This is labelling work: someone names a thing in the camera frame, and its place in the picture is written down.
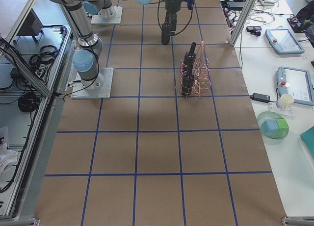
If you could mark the blue foam cube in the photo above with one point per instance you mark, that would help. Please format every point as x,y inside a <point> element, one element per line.
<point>269,126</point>

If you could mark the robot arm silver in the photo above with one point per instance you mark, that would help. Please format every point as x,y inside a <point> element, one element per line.
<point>86,59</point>
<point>93,7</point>

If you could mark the aluminium frame post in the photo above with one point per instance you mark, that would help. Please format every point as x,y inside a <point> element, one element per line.
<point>241,21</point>

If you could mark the dark glass wine bottle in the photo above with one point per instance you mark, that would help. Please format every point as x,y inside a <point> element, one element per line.
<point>165,33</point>

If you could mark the teal box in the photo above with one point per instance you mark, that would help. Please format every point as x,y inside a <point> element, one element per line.
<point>308,139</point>

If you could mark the black monitor under frame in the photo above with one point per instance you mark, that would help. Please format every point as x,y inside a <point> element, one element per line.
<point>31,27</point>

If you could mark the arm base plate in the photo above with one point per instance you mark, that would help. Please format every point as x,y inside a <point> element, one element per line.
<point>101,88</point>
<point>108,16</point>

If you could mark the dark bottle in basket near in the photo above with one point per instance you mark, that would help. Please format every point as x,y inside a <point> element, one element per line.
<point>187,81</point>

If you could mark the teach pendant near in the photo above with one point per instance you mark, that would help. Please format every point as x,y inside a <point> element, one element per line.
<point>297,83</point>

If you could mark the black handheld controller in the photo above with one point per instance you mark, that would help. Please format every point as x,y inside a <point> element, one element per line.
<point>255,30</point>

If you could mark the copper wire wine basket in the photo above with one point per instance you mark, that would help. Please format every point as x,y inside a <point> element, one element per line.
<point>201,73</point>

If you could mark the green foam cube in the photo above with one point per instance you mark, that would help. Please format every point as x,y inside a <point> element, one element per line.
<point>282,124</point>

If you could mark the dark bottle in basket far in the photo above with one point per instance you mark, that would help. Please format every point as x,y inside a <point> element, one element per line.
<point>190,55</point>

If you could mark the dark bottle in basket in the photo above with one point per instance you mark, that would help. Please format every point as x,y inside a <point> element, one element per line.
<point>187,81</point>
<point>190,55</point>

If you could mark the green glass bowl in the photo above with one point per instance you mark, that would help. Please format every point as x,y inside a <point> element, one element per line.
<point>279,134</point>

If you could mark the teach pendant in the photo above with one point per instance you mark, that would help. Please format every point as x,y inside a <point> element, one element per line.
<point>283,41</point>
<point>297,83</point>

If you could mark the white paper cup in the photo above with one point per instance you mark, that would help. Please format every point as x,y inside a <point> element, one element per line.
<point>284,101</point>

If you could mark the black power adapter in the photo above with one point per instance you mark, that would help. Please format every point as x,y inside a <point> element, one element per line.
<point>260,97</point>

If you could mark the teach pendant far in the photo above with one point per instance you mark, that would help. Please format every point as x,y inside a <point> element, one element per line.
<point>283,41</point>

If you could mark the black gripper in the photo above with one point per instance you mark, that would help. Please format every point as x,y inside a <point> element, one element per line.
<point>170,6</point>

